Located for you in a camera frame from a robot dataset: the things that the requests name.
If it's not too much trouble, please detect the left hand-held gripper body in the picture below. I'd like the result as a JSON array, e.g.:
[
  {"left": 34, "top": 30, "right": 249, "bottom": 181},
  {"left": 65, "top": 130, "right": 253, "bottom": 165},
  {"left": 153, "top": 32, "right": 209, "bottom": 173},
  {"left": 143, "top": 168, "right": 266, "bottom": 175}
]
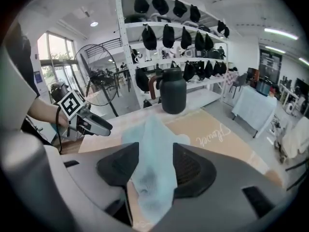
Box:
[{"left": 57, "top": 89, "right": 91, "bottom": 140}]

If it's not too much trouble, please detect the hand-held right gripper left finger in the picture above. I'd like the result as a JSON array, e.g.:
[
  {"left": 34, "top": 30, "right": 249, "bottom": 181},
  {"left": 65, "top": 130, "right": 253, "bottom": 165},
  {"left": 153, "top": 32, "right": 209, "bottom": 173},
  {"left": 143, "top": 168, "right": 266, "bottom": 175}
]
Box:
[{"left": 63, "top": 142, "right": 140, "bottom": 226}]

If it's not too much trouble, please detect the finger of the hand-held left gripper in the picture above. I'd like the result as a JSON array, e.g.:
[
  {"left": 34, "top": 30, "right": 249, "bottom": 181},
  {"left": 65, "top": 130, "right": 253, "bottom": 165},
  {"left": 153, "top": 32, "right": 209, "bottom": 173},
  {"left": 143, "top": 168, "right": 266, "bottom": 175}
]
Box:
[
  {"left": 88, "top": 115, "right": 113, "bottom": 130},
  {"left": 79, "top": 122, "right": 112, "bottom": 137}
]

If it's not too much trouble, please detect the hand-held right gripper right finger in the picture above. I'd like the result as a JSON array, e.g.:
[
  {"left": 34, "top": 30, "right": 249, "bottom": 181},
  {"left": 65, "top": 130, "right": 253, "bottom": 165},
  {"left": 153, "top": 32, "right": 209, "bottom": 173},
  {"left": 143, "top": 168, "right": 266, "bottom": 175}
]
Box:
[{"left": 164, "top": 143, "right": 289, "bottom": 232}]

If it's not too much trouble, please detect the light blue towel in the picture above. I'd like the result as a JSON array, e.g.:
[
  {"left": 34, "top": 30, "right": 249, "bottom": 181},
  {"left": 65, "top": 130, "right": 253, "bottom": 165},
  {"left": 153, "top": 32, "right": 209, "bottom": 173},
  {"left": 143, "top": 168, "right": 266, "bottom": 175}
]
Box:
[{"left": 122, "top": 115, "right": 191, "bottom": 224}]

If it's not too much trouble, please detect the person's left forearm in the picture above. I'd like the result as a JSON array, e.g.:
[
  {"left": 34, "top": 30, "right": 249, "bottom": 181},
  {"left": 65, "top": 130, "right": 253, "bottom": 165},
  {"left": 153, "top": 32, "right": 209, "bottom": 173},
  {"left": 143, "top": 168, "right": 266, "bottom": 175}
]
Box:
[{"left": 26, "top": 98, "right": 70, "bottom": 130}]

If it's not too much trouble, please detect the black standing fan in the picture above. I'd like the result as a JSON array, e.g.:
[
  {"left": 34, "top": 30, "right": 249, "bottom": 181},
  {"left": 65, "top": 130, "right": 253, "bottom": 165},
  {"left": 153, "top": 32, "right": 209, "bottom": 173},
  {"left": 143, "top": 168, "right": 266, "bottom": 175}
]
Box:
[{"left": 49, "top": 43, "right": 120, "bottom": 118}]

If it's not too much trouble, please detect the white metal shelf rack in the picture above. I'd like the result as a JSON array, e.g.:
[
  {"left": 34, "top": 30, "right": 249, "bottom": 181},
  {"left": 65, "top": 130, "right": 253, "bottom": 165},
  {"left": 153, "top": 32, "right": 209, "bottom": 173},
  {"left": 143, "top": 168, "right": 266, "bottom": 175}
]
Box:
[{"left": 114, "top": 0, "right": 230, "bottom": 112}]

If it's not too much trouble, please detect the table with light blue cloth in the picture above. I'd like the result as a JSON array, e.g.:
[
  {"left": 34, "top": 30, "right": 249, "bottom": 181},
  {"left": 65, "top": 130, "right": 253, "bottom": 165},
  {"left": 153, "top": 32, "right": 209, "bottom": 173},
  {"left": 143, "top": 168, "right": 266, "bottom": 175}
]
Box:
[{"left": 231, "top": 85, "right": 278, "bottom": 139}]

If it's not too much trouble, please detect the row of black bags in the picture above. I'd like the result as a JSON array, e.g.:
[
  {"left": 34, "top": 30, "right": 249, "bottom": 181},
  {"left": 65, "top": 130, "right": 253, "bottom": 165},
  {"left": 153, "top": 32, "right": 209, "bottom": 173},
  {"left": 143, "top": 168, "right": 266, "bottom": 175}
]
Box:
[{"left": 134, "top": 0, "right": 230, "bottom": 93}]

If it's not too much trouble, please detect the grey side chair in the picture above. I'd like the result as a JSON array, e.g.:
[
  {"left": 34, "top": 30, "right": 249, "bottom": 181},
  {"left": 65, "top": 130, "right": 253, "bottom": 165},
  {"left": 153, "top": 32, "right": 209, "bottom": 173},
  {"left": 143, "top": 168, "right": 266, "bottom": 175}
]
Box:
[{"left": 229, "top": 72, "right": 249, "bottom": 99}]

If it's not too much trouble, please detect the small table with checked cloth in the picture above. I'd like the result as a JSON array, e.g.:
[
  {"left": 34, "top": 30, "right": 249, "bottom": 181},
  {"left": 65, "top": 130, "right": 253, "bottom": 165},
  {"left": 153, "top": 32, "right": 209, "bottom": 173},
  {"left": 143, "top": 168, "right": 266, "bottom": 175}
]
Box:
[{"left": 225, "top": 70, "right": 239, "bottom": 87}]

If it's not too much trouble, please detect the grey chair with black legs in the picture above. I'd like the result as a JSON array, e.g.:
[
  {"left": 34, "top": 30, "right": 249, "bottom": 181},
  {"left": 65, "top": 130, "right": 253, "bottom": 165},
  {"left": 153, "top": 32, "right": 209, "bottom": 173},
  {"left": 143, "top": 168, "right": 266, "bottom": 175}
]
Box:
[{"left": 286, "top": 158, "right": 309, "bottom": 190}]

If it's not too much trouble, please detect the dark electric cooker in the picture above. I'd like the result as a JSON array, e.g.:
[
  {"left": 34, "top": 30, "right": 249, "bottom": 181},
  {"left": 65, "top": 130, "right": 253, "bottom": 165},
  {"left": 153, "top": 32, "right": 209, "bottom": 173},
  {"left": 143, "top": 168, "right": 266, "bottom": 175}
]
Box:
[{"left": 255, "top": 75, "right": 272, "bottom": 96}]

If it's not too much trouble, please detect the brown cabinet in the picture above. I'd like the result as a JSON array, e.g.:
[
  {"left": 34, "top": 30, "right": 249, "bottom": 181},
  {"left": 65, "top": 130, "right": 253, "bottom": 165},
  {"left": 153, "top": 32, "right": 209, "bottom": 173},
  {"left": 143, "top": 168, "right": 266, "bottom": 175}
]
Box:
[{"left": 247, "top": 67, "right": 260, "bottom": 87}]

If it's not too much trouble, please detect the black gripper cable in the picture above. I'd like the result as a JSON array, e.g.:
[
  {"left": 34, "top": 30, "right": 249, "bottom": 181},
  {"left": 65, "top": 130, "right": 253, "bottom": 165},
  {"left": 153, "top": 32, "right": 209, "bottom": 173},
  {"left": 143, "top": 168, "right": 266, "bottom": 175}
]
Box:
[{"left": 55, "top": 105, "right": 63, "bottom": 153}]

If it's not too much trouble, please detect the dark jug with brown handle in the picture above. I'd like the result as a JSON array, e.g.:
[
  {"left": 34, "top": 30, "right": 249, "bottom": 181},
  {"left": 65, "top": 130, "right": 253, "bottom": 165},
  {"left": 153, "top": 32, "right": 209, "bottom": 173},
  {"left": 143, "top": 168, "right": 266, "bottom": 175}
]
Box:
[{"left": 148, "top": 68, "right": 187, "bottom": 115}]

